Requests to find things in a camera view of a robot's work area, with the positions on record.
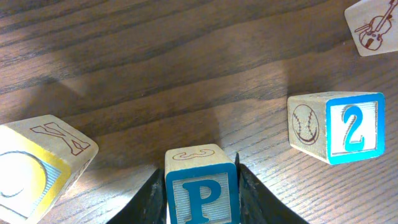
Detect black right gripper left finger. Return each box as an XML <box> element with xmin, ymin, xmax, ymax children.
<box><xmin>107</xmin><ymin>169</ymin><xmax>167</xmax><ymax>224</ymax></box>

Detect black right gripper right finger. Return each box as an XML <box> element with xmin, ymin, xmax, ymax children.
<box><xmin>235</xmin><ymin>154</ymin><xmax>308</xmax><ymax>224</ymax></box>

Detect blue P wooden block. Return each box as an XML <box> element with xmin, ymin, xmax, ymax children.
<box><xmin>165</xmin><ymin>144</ymin><xmax>240</xmax><ymax>224</ymax></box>

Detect yellow S wooden block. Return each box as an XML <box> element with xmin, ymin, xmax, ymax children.
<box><xmin>344</xmin><ymin>0</ymin><xmax>397</xmax><ymax>57</ymax></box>

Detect blue 2 wooden block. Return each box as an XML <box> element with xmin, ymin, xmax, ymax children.
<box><xmin>287</xmin><ymin>91</ymin><xmax>386</xmax><ymax>165</ymax></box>

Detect yellow Q wooden block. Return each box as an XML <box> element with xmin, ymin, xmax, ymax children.
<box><xmin>1</xmin><ymin>114</ymin><xmax>99</xmax><ymax>223</ymax></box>

